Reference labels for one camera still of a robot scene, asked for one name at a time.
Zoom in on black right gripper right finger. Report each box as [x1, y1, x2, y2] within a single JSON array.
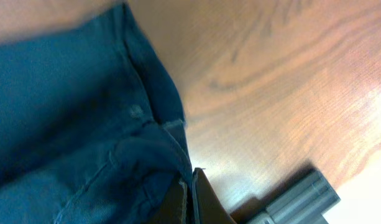
[[191, 168, 236, 224]]

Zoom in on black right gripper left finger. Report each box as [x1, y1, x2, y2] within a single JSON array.
[[147, 175, 188, 224]]

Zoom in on navy blue shorts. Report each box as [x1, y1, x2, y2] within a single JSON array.
[[0, 4, 192, 223]]

